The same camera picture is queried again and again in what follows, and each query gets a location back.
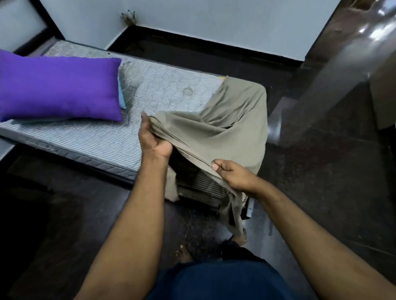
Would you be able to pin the person's right hand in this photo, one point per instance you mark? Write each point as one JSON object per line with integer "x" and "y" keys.
{"x": 239, "y": 177}

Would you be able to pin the person's left hand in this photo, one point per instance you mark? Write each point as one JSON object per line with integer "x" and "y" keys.
{"x": 154, "y": 145}

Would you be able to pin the plain taupe bed sheet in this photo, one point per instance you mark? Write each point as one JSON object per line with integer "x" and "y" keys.
{"x": 235, "y": 123}

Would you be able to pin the light blue pillow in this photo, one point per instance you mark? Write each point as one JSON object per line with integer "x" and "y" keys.
{"x": 121, "y": 95}

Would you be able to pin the purple dotted pillow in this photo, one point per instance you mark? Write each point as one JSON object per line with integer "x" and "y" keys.
{"x": 62, "y": 86}

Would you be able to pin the person's right forearm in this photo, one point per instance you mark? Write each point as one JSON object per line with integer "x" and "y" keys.
{"x": 318, "y": 247}

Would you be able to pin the person's left forearm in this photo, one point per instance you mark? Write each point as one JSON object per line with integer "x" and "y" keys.
{"x": 130, "y": 241}

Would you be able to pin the person's right foot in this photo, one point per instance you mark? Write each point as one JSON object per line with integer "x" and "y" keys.
{"x": 239, "y": 238}

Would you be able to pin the person's foot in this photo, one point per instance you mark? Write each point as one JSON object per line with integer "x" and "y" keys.
{"x": 183, "y": 254}
{"x": 239, "y": 238}

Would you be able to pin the person's dark trousers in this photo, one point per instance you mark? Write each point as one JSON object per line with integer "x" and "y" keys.
{"x": 238, "y": 250}

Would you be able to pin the person's left foot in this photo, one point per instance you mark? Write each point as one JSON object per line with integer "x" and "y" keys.
{"x": 183, "y": 254}

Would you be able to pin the person's navy blue shirt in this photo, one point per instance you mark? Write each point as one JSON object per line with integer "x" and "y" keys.
{"x": 222, "y": 281}

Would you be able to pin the white striped mattress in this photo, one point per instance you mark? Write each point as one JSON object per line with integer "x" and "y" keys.
{"x": 154, "y": 83}

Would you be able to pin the lotus shaped candle holder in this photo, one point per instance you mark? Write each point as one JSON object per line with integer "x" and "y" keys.
{"x": 128, "y": 17}

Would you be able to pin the dark wooden bed frame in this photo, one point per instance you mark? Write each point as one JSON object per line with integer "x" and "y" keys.
{"x": 46, "y": 27}

